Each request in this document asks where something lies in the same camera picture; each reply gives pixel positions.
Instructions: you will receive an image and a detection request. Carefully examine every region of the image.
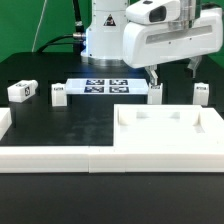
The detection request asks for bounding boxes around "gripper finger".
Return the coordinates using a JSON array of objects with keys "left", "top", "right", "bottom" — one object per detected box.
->
[
  {"left": 187, "top": 56, "right": 202, "bottom": 78},
  {"left": 145, "top": 65, "right": 158, "bottom": 86}
]

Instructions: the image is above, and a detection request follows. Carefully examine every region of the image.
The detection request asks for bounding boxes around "white square tabletop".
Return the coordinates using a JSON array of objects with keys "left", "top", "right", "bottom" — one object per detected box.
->
[{"left": 113, "top": 104, "right": 224, "bottom": 150}]

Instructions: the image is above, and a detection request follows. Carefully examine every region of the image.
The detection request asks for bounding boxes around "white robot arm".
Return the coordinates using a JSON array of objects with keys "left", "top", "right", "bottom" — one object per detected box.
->
[{"left": 81, "top": 0, "right": 223, "bottom": 85}]

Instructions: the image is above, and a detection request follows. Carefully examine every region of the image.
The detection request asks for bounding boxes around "white marker plate with tags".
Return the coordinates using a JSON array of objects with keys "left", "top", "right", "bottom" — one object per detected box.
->
[{"left": 65, "top": 78, "right": 148, "bottom": 95}]

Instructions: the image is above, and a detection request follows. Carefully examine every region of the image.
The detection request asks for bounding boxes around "white U-shaped obstacle fence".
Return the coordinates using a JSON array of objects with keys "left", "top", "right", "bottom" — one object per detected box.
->
[{"left": 0, "top": 107, "right": 224, "bottom": 174}]

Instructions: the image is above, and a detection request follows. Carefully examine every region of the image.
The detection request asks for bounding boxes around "black cable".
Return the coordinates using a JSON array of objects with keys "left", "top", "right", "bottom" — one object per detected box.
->
[{"left": 35, "top": 0, "right": 88, "bottom": 54}]

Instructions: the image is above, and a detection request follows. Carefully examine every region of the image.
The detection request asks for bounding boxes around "white thin cable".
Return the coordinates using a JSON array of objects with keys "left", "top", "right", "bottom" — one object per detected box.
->
[{"left": 31, "top": 0, "right": 48, "bottom": 53}]

